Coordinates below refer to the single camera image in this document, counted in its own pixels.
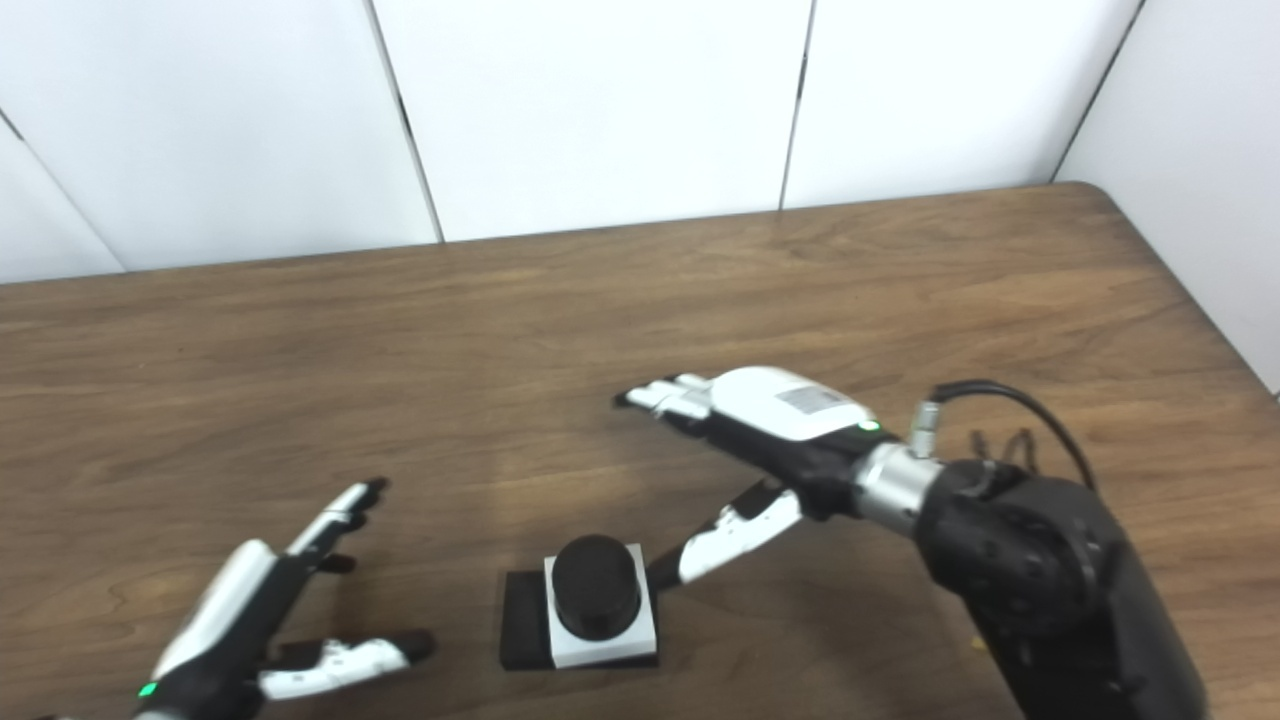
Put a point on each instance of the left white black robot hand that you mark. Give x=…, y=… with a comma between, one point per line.
x=225, y=620

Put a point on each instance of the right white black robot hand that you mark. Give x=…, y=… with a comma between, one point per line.
x=790, y=410

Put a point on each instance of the black peg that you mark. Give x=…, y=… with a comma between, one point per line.
x=595, y=585

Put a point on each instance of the white square piece with hole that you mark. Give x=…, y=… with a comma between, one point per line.
x=600, y=650

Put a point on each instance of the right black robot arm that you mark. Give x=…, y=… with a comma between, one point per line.
x=1040, y=580

